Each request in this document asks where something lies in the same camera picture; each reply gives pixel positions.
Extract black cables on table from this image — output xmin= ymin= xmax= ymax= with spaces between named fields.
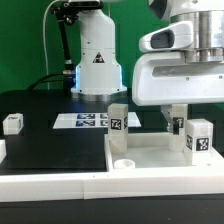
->
xmin=26 ymin=73 xmax=75 ymax=92

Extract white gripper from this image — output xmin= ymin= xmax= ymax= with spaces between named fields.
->
xmin=132 ymin=52 xmax=224 ymax=135

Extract white square tabletop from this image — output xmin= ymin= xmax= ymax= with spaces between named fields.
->
xmin=105 ymin=133 xmax=219 ymax=171

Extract white cable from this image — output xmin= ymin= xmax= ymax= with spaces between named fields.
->
xmin=41 ymin=0 xmax=63 ymax=90

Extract white right fence bar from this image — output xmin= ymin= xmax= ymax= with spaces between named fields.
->
xmin=210 ymin=148 xmax=224 ymax=168

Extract white front fence bar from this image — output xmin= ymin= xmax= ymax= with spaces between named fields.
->
xmin=0 ymin=167 xmax=224 ymax=202

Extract white left fence block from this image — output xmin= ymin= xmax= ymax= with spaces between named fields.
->
xmin=0 ymin=140 xmax=7 ymax=164

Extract white sheet with tags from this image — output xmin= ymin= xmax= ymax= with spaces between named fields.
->
xmin=52 ymin=111 xmax=142 ymax=130

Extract white fence bar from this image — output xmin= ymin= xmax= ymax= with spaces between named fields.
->
xmin=210 ymin=148 xmax=224 ymax=168
xmin=0 ymin=167 xmax=224 ymax=202

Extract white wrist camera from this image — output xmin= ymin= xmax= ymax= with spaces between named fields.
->
xmin=139 ymin=21 xmax=193 ymax=53

